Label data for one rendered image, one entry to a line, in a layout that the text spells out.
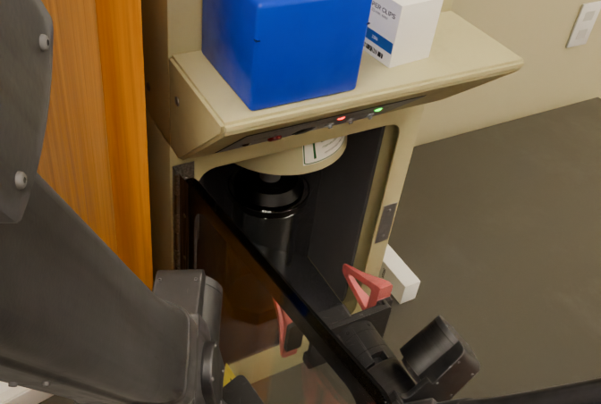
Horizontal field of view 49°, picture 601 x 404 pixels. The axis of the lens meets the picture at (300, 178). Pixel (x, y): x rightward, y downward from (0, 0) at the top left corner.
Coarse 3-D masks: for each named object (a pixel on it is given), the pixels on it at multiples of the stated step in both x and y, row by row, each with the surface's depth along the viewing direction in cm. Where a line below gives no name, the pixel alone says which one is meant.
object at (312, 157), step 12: (312, 144) 77; (324, 144) 78; (336, 144) 80; (264, 156) 76; (276, 156) 76; (288, 156) 76; (300, 156) 76; (312, 156) 77; (324, 156) 78; (336, 156) 80; (252, 168) 77; (264, 168) 76; (276, 168) 76; (288, 168) 76; (300, 168) 77; (312, 168) 78
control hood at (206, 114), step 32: (448, 32) 66; (480, 32) 67; (192, 64) 56; (416, 64) 60; (448, 64) 61; (480, 64) 62; (512, 64) 63; (192, 96) 54; (224, 96) 53; (352, 96) 55; (384, 96) 57; (416, 96) 61; (448, 96) 72; (192, 128) 56; (224, 128) 50; (256, 128) 52
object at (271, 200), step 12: (240, 180) 85; (252, 180) 85; (264, 180) 85; (276, 180) 85; (288, 180) 86; (300, 180) 87; (240, 192) 84; (252, 192) 84; (264, 192) 83; (276, 192) 84; (288, 192) 84; (300, 192) 86; (264, 204) 83; (276, 204) 83; (288, 204) 84
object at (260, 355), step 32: (192, 192) 63; (192, 224) 65; (224, 224) 59; (192, 256) 68; (224, 256) 61; (256, 256) 56; (224, 288) 63; (256, 288) 57; (288, 288) 54; (224, 320) 66; (256, 320) 59; (288, 320) 54; (224, 352) 69; (256, 352) 62; (288, 352) 56; (320, 352) 51; (256, 384) 64; (288, 384) 58; (320, 384) 53; (352, 384) 48
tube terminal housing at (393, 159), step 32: (160, 0) 55; (192, 0) 55; (448, 0) 70; (160, 32) 57; (192, 32) 57; (160, 64) 59; (160, 96) 62; (160, 128) 64; (352, 128) 75; (416, 128) 81; (160, 160) 67; (192, 160) 66; (224, 160) 68; (384, 160) 86; (160, 192) 70; (384, 192) 86; (160, 224) 73; (160, 256) 77
